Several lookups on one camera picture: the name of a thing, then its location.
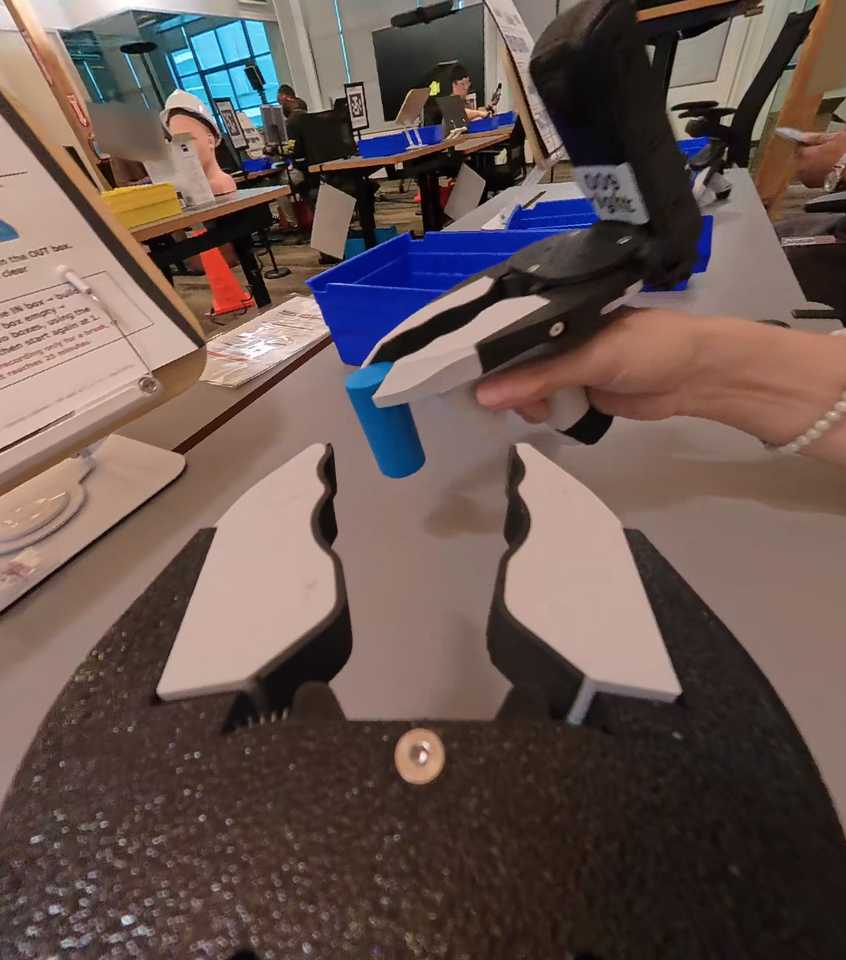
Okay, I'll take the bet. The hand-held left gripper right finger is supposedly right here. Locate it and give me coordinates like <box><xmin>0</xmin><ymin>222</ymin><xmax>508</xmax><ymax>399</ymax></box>
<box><xmin>486</xmin><ymin>442</ymin><xmax>684</xmax><ymax>727</ymax></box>

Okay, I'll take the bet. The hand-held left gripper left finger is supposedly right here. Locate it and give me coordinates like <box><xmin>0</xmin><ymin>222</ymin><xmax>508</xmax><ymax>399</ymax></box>
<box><xmin>156</xmin><ymin>442</ymin><xmax>355</xmax><ymax>702</ymax></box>

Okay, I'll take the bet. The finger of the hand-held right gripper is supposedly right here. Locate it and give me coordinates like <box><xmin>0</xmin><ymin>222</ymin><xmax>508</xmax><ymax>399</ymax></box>
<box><xmin>372</xmin><ymin>298</ymin><xmax>550</xmax><ymax>410</ymax></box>
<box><xmin>360</xmin><ymin>276</ymin><xmax>551</xmax><ymax>370</ymax></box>

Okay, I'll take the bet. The blue cylinder block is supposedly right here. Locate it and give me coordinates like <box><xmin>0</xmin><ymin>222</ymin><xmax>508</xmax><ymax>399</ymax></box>
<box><xmin>344</xmin><ymin>361</ymin><xmax>425</xmax><ymax>479</ymax></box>

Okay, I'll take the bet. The person's right forearm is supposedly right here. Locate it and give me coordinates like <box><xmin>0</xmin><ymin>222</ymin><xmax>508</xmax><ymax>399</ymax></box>
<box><xmin>764</xmin><ymin>315</ymin><xmax>846</xmax><ymax>485</ymax></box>

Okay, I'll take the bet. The person's right hand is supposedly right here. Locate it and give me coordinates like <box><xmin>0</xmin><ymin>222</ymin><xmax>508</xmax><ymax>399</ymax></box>
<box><xmin>471</xmin><ymin>307</ymin><xmax>776</xmax><ymax>445</ymax></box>

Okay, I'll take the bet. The blue floor tote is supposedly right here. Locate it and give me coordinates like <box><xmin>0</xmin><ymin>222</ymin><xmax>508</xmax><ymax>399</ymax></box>
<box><xmin>344</xmin><ymin>223</ymin><xmax>403</xmax><ymax>262</ymax></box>

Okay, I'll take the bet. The white hanging board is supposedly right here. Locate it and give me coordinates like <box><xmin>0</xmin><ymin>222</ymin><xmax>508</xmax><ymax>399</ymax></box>
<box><xmin>444</xmin><ymin>163</ymin><xmax>485</xmax><ymax>220</ymax></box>
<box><xmin>310</xmin><ymin>183</ymin><xmax>356</xmax><ymax>260</ymax></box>

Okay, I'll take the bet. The black office chair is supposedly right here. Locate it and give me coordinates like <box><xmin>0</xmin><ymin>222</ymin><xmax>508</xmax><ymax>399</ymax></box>
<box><xmin>670</xmin><ymin>7</ymin><xmax>817</xmax><ymax>204</ymax></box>

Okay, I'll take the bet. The white board stand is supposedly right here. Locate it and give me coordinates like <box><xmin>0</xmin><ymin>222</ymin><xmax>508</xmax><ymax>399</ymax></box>
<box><xmin>0</xmin><ymin>435</ymin><xmax>187</xmax><ymax>654</ymax></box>

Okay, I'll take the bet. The clear paper sleeve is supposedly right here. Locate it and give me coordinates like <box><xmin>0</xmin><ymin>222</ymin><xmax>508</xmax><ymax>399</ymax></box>
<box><xmin>200</xmin><ymin>294</ymin><xmax>334</xmax><ymax>389</ymax></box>

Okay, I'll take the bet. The wooden desk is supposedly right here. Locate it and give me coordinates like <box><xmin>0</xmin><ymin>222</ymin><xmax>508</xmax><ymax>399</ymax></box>
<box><xmin>130</xmin><ymin>183</ymin><xmax>296</xmax><ymax>309</ymax></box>
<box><xmin>308</xmin><ymin>127</ymin><xmax>514</xmax><ymax>234</ymax></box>

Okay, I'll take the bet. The long blue plastic bin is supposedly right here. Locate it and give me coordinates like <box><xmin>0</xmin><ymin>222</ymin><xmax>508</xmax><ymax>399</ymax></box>
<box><xmin>357</xmin><ymin>126</ymin><xmax>444</xmax><ymax>159</ymax></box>

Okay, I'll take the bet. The wooden column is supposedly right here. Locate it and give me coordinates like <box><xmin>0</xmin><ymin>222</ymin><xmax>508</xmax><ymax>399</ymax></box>
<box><xmin>755</xmin><ymin>0</ymin><xmax>846</xmax><ymax>220</ymax></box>

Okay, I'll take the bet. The orange traffic cone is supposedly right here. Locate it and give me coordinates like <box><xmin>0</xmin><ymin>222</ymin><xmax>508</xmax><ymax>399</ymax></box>
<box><xmin>200</xmin><ymin>228</ymin><xmax>256</xmax><ymax>316</ymax></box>

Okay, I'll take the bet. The white carton box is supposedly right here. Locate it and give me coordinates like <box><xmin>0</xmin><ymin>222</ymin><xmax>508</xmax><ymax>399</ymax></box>
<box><xmin>166</xmin><ymin>133</ymin><xmax>216</xmax><ymax>209</ymax></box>

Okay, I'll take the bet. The mannequin head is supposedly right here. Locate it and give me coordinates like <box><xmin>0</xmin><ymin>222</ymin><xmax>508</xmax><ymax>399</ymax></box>
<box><xmin>165</xmin><ymin>112</ymin><xmax>238</xmax><ymax>198</ymax></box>

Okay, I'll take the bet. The yellow plastic bin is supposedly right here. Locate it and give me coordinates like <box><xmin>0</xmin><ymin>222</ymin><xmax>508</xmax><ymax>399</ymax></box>
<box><xmin>100</xmin><ymin>182</ymin><xmax>184</xmax><ymax>230</ymax></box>

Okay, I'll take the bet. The white hard hat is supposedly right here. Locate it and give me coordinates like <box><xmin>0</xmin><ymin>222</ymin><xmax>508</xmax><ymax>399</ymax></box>
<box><xmin>160</xmin><ymin>88</ymin><xmax>223</xmax><ymax>144</ymax></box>

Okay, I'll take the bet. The black wall screen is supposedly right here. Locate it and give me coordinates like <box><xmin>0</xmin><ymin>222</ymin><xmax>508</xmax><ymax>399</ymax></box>
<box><xmin>372</xmin><ymin>6</ymin><xmax>485</xmax><ymax>100</ymax></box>

